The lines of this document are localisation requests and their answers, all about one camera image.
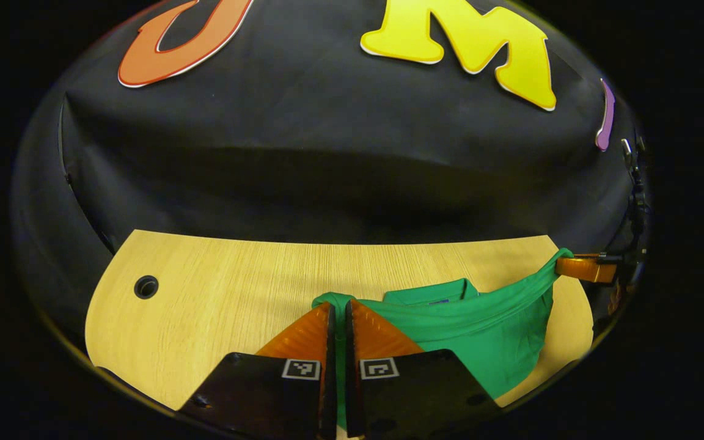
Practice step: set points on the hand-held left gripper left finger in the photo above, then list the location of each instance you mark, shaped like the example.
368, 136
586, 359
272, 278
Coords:
330, 391

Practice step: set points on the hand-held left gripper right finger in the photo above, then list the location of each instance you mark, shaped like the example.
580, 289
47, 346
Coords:
351, 397

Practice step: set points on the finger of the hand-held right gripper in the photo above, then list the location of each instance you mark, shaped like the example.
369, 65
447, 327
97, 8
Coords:
584, 269

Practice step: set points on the green T-shirt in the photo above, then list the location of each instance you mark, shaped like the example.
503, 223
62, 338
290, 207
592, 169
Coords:
480, 342

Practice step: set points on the round black table grommet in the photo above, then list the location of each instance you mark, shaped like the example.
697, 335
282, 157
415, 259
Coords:
146, 286

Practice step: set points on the black backdrop cloth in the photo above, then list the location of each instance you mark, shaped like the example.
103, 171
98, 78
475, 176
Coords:
327, 153

